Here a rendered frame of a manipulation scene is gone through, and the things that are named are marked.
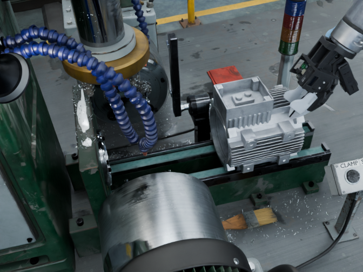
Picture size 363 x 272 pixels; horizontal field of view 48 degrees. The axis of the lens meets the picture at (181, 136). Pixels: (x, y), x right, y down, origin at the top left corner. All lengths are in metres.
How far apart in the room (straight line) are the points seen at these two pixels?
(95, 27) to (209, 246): 0.47
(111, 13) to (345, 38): 0.49
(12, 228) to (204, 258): 0.56
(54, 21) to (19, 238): 3.05
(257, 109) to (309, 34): 1.00
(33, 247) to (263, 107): 0.63
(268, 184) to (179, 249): 0.76
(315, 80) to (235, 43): 0.94
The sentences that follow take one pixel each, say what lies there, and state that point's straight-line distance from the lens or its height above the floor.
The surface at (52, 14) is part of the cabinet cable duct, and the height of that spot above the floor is 0.03.
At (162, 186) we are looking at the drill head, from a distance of 0.79.
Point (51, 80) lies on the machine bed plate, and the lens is 1.76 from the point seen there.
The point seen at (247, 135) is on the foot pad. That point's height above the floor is 1.08.
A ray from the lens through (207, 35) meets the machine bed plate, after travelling 1.92.
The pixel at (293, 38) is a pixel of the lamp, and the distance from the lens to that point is 1.35.
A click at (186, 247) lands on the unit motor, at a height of 1.37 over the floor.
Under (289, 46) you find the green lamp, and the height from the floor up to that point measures 1.06.
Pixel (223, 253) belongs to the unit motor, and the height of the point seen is 1.35.
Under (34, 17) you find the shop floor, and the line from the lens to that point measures 4.10.
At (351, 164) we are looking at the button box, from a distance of 0.99.
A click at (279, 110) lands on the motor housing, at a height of 1.09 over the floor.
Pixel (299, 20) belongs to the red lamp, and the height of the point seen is 1.15.
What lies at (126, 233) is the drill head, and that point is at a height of 1.15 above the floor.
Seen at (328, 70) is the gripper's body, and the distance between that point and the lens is 1.00.
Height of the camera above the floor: 1.78
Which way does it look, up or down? 44 degrees down
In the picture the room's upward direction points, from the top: 3 degrees counter-clockwise
